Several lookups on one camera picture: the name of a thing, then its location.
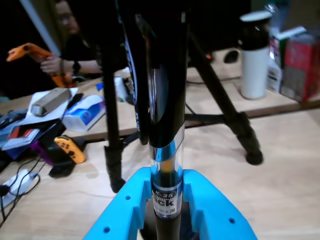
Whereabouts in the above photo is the person's forearm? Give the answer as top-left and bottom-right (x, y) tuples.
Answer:
(61, 59), (104, 75)

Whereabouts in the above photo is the stack of books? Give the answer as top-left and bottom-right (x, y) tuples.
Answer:
(0, 109), (66, 161)

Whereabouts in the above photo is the white and green box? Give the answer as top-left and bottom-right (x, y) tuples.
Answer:
(267, 26), (307, 92)

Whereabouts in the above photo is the purple plastic object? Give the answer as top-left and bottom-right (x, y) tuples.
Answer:
(29, 141), (56, 167)

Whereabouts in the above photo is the red cardboard box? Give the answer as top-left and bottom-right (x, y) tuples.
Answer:
(279, 33), (320, 102)

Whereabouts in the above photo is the blue white tissue pack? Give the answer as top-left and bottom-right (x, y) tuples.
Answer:
(62, 94), (107, 132)

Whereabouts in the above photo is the black tripod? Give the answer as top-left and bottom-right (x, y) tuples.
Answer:
(101, 24), (264, 194)

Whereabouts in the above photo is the black computer mouse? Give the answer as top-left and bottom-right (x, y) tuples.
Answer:
(223, 48), (242, 65)

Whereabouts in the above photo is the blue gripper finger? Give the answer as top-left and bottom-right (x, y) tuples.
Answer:
(83, 166), (155, 240)
(182, 169), (258, 240)

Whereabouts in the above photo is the white power strip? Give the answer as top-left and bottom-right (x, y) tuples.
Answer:
(0, 169), (36, 208)

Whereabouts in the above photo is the grey metal bar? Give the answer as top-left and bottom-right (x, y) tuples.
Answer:
(19, 0), (62, 57)

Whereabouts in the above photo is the white thermos with black lid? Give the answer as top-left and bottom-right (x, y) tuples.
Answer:
(238, 11), (272, 100)

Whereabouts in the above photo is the person's head and torso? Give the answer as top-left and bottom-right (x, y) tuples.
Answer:
(53, 0), (106, 62)

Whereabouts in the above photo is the black power cable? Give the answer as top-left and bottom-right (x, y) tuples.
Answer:
(0, 159), (48, 226)

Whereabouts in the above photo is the white paper sheet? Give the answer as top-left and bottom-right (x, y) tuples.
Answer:
(23, 87), (80, 126)

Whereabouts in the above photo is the black retractable pen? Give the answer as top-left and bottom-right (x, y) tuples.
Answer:
(116, 0), (190, 240)

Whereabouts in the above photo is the orange game controller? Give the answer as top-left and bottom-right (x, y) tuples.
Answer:
(54, 136), (87, 164)

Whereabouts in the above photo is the tan cardboard box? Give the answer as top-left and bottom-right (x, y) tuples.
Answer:
(31, 87), (72, 117)

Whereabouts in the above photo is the person's hand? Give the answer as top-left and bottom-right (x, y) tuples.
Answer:
(39, 56), (63, 75)

